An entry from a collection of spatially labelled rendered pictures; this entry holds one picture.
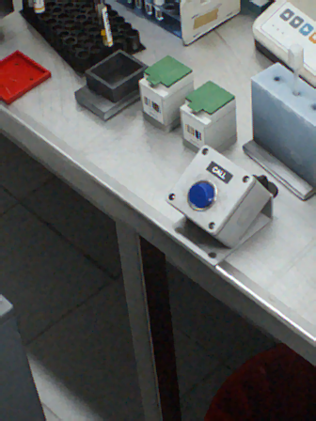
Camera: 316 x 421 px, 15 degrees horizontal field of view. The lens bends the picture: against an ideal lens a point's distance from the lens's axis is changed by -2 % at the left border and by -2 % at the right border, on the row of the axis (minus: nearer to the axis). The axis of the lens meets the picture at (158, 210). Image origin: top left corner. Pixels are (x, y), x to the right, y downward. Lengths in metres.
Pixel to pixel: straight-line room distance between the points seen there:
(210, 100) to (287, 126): 0.09
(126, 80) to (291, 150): 0.22
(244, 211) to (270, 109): 0.13
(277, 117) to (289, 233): 0.12
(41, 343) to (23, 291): 0.14
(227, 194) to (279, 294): 0.11
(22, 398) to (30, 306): 1.02
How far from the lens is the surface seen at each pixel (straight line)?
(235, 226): 1.17
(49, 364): 2.21
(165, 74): 1.29
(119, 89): 1.34
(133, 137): 1.32
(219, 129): 1.27
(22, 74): 1.42
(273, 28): 1.40
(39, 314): 2.29
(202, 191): 1.15
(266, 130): 1.26
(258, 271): 1.18
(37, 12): 1.48
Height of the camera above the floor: 1.78
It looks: 47 degrees down
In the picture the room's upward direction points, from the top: 6 degrees counter-clockwise
